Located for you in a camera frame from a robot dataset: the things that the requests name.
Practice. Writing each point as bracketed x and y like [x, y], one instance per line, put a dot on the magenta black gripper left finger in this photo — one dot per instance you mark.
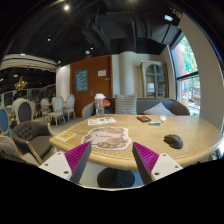
[77, 159]

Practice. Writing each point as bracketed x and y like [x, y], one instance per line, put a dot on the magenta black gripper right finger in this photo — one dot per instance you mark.
[145, 160]

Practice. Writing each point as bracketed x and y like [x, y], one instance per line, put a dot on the black computer mouse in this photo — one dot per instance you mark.
[174, 141]

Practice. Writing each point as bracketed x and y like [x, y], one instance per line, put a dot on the map-shaped mouse pad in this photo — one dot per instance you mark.
[108, 138]

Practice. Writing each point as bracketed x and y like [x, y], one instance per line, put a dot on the yellow square card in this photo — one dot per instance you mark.
[65, 136]

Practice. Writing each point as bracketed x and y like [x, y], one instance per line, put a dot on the teal small packet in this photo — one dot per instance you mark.
[154, 123]

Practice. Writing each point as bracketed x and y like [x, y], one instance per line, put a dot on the round wooden table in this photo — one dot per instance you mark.
[200, 139]

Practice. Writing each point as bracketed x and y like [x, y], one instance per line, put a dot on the black red small box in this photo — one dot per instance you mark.
[143, 119]

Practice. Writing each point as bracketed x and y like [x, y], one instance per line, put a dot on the small white object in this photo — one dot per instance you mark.
[163, 118]

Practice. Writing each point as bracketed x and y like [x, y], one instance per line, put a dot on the white printed leaflet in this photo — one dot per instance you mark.
[100, 121]

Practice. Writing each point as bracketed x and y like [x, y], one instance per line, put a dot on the dark grey tufted armchair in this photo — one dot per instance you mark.
[34, 138]

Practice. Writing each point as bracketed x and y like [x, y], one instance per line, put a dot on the white dining chair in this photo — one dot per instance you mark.
[58, 109]
[69, 106]

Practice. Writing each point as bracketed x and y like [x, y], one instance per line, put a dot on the light grey cushion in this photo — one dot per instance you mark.
[158, 109]

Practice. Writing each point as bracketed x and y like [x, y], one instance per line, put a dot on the striped cushion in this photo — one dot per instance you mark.
[126, 104]

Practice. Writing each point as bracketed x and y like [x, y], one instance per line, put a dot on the grey sofa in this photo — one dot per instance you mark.
[143, 104]

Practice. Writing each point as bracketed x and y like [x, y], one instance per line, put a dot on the clear plastic tumbler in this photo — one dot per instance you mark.
[99, 104]

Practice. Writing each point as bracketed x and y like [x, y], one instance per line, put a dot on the grey oval-back chair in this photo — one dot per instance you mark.
[24, 111]

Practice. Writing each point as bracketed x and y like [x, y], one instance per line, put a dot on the blue-back chair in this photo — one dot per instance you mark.
[4, 122]

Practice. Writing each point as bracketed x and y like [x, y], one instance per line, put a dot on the glass-door wooden cabinet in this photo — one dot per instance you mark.
[154, 79]

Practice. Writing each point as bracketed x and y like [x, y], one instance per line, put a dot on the orange wooden door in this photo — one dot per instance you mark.
[99, 80]

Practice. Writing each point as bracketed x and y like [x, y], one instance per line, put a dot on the gold chandelier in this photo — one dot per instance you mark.
[21, 84]

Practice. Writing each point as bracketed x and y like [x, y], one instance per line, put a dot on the large window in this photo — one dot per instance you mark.
[186, 75]

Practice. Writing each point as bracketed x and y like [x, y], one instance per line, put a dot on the blue wall poster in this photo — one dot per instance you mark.
[81, 80]

